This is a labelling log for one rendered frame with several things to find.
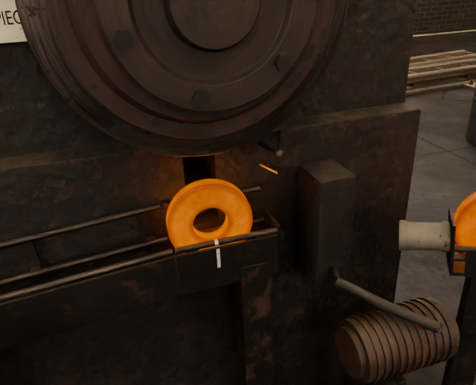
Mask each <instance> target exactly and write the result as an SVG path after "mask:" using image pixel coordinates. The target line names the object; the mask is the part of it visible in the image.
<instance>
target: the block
mask: <svg viewBox="0 0 476 385"><path fill-rule="evenodd" d="M355 190H356V178H355V175H354V174H353V173H351V172H350V171H349V170H347V169H346V168H344V167H343V166H342V165H341V164H339V163H337V162H336V161H335V160H321V161H316V162H312V163H303V164H302V165H300V168H299V206H298V243H297V261H298V263H299V265H300V266H301V267H302V269H303V270H304V271H305V273H306V274H307V276H308V277H309V278H310V279H311V281H312V282H313V283H314V284H315V285H317V286H322V285H326V284H329V283H332V282H331V279H330V273H329V270H330V268H331V267H332V266H334V265H335V266H338V268H339V272H340V276H341V278H342V279H344V280H345V279H347V278H348V273H349V263H350V253H351V236H352V226H353V217H354V207H355Z"/></svg>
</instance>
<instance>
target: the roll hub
mask: <svg viewBox="0 0 476 385"><path fill-rule="evenodd" d="M95 2H96V11H97V14H98V17H99V22H100V24H101V27H102V31H103V33H104V35H105V39H106V40H107V42H108V45H109V46H110V48H111V50H112V52H113V54H114V55H115V57H116V59H117V61H118V62H119V63H120V64H121V66H122V67H123V69H124V70H125V71H126V73H127V74H128V75H129V76H130V77H131V78H132V79H133V80H134V81H135V82H136V83H137V84H138V85H139V86H141V87H142V88H143V89H145V90H146V91H147V92H149V93H150V94H151V95H153V96H155V97H156V98H158V99H160V100H162V101H164V102H166V103H168V104H171V105H174V106H176V107H179V108H184V109H188V110H192V111H198V112H218V111H224V110H229V109H232V108H237V107H240V106H243V105H246V104H248V103H249V102H253V101H254V100H256V99H258V98H260V97H261V96H263V95H264V94H266V93H267V92H269V91H270V90H271V89H272V88H273V87H275V86H276V85H277V84H278V83H279V82H280V81H281V80H282V79H283V78H284V77H285V76H286V75H287V74H288V72H289V71H290V70H291V69H292V68H293V66H294V64H295V63H296V62H297V60H298V59H299V57H300V55H301V53H302V52H303V49H304V47H305V46H306V42H307V41H308V39H309V35H310V32H311V30H312V25H313V22H314V18H315V14H316V5H317V0H95ZM126 28H127V30H128V31H129V33H130V34H131V36H132V37H133V38H134V40H133V41H132V44H131V47H130V49H120V50H119V49H118V48H117V47H116V45H115V44H114V42H113V41H112V37H113V35H114V33H115V30H116V29H126ZM284 53H288V54H289V55H290V58H291V60H292V61H293V63H292V65H291V67H290V69H289V71H283V72H279V71H278V70H277V68H276V67H275V65H274V61H275V60H276V58H277V55H278V54H284ZM199 90H206V91H207V93H208V94H209V96H210V98H211V100H210V102H209V104H208V107H206V108H197V107H196V106H195V104H194V103H193V101H192V97H193V95H194V93H195V91H199Z"/></svg>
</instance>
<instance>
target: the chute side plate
mask: <svg viewBox="0 0 476 385"><path fill-rule="evenodd" d="M216 249H219V250H220V261H221V267H219V268H218V264H217V253H216ZM269 261H270V275H271V274H275V273H278V235H270V236H267V237H262V238H255V239H251V240H247V241H240V242H236V243H233V244H226V245H222V246H218V247H211V248H207V249H203V250H199V251H193V252H189V253H185V254H178V255H176V263H175V259H174V256H171V257H165V258H163V259H160V260H155V261H152V262H149V263H146V264H141V265H137V266H134V267H129V268H127V269H124V270H119V271H115V272H112V273H107V274H104V275H101V276H98V277H93V278H90V279H88V280H82V281H79V282H76V283H71V284H68V285H65V286H60V287H57V288H54V289H51V290H46V291H43V292H40V293H35V294H32V295H29V296H24V297H21V298H18V299H13V300H10V301H7V302H2V303H0V348H5V347H8V346H11V345H16V344H18V343H21V342H24V341H29V340H31V339H34V338H39V337H41V336H45V335H49V334H52V333H54V332H59V331H62V330H65V329H68V328H72V327H75V326H78V325H83V324H86V323H88V322H93V321H96V320H99V319H103V318H106V317H109V316H112V315H117V314H119V313H122V312H127V311H130V310H132V309H137V308H140V307H142V306H147V305H150V304H153V303H158V302H160V301H164V300H166V299H171V298H173V297H176V296H181V295H184V294H188V293H194V292H198V291H201V290H207V289H211V288H215V287H218V286H224V285H228V284H231V283H237V282H241V268H242V267H248V266H252V265H255V264H262V263H266V262H269ZM176 265H177V269H176ZM177 271H178V273H177Z"/></svg>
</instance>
